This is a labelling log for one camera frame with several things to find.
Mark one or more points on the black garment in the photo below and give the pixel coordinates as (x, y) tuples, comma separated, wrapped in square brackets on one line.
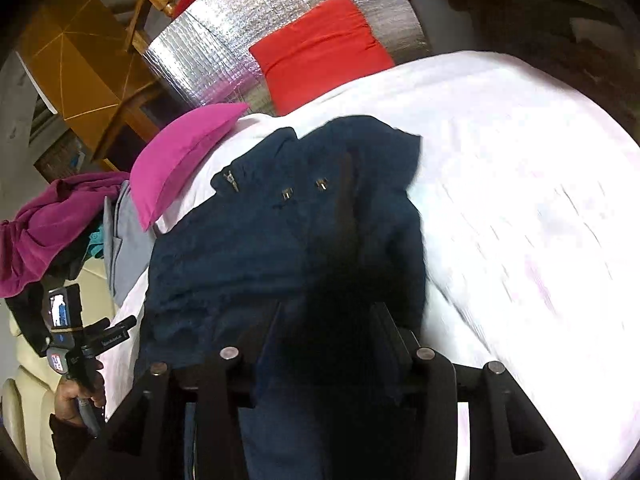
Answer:
[(30, 315)]

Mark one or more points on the cream leather sofa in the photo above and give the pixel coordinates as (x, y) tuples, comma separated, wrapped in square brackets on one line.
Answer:
[(25, 410)]

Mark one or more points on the grey garment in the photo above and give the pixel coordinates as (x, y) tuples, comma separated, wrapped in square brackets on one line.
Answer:
[(130, 250)]

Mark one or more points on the magenta fleece garment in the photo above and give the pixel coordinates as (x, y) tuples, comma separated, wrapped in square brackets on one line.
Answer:
[(45, 230)]

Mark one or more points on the magenta pillow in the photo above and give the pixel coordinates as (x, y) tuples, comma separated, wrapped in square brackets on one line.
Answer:
[(180, 160)]

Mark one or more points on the white blanket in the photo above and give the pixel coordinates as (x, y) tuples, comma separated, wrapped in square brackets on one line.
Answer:
[(500, 185)]

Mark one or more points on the navy blue zip jacket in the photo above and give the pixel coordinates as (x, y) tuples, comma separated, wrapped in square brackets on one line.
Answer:
[(225, 260)]

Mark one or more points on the red pillow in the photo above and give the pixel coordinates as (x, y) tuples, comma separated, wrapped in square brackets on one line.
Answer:
[(320, 55)]

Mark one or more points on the person's left hand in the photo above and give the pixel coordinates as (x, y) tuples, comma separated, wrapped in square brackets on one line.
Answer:
[(65, 402)]

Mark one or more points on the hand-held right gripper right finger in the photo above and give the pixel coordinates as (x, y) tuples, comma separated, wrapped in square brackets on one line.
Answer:
[(387, 340)]

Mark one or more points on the silver foil insulation panel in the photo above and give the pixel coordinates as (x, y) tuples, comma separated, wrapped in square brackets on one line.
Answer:
[(225, 35)]

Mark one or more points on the teal garment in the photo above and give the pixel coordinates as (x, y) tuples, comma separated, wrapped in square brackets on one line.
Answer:
[(95, 245)]

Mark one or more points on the person's left forearm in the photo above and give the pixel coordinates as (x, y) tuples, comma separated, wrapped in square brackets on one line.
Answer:
[(70, 450)]

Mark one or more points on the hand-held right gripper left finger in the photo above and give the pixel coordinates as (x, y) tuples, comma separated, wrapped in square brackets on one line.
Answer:
[(260, 340)]

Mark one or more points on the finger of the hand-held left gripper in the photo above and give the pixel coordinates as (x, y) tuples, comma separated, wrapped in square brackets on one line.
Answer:
[(112, 339)]

